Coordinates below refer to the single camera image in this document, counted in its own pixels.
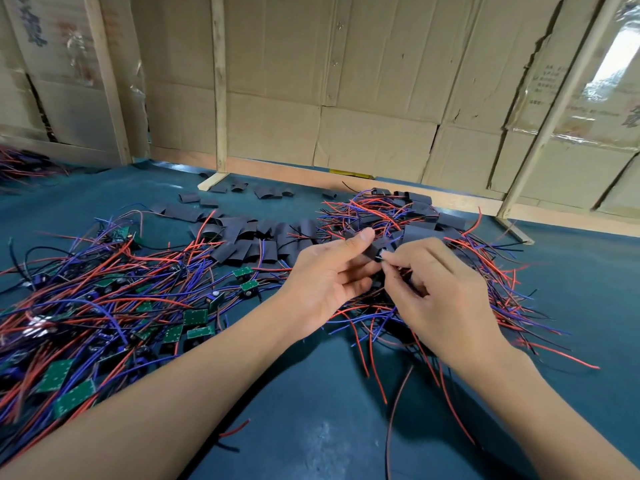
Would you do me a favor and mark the person's left hand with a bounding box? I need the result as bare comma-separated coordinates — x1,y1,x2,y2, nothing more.
270,227,381,342

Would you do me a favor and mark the person's right hand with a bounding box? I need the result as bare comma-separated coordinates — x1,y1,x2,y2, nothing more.
380,237,516,372

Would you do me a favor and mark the pile of sleeved wired boards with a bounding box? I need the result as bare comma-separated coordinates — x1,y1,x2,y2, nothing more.
320,187,601,446

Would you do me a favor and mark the black heat-shrink sleeve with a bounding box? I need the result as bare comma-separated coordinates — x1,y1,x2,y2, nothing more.
363,235,393,262

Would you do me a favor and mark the pile of black sleeve pieces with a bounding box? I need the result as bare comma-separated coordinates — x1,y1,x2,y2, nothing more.
150,179,326,266

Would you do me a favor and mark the pile of unsleeved wired boards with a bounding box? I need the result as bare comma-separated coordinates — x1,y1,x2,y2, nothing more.
0,205,291,466

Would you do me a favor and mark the wire pile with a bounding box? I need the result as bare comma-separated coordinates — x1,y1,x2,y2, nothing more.
0,145,66,186

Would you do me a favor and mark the person's left forearm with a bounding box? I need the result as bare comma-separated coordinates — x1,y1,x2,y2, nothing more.
0,305,301,480

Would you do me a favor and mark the person's right forearm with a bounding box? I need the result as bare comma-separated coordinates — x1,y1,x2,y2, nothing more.
465,339,640,480

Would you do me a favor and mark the wooden ledge board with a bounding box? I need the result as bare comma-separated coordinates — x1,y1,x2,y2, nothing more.
150,145,640,239

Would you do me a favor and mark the clear plastic sheet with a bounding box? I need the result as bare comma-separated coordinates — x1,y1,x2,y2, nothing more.
585,9,640,146

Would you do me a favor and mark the thin wooden post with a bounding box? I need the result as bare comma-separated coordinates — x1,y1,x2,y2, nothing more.
197,0,229,191

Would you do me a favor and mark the pale slanted wooden post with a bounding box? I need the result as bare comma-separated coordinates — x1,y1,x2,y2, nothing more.
495,0,626,246

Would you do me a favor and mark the wide wooden post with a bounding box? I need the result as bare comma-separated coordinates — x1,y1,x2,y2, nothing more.
82,0,133,166

